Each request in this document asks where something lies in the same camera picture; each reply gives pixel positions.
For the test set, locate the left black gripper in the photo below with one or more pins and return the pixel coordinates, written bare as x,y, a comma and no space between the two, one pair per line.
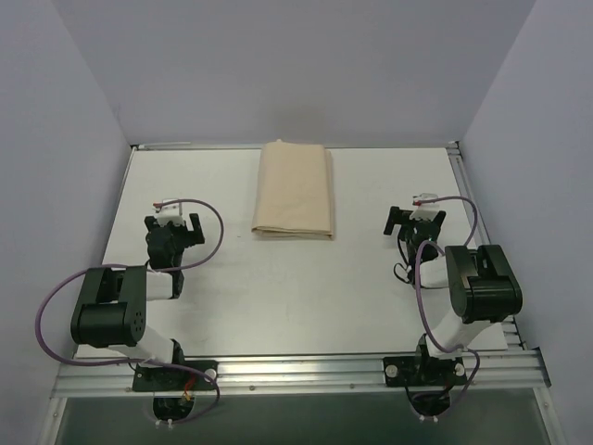
193,230

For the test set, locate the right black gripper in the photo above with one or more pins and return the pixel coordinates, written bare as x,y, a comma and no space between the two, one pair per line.
395,221

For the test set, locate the beige cloth wrap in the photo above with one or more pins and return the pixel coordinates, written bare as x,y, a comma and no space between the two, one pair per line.
295,194

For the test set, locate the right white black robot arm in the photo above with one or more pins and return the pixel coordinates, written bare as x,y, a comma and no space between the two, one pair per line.
425,268

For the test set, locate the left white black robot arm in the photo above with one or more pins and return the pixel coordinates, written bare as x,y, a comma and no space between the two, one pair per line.
110,312

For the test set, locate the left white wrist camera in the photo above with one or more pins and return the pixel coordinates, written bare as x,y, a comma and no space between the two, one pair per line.
168,212

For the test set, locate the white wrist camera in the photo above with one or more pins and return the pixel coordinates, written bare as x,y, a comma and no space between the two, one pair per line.
425,207
168,212

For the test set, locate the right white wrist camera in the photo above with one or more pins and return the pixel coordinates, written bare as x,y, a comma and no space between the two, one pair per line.
425,207

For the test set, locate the aluminium right side rail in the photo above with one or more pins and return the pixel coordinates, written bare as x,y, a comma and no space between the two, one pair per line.
482,232

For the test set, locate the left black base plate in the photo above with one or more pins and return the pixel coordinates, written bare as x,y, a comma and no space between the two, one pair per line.
149,378

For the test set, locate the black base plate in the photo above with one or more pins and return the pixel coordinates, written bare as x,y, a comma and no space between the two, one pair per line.
149,378
415,371

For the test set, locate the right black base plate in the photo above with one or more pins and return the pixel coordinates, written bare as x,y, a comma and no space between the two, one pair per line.
415,371

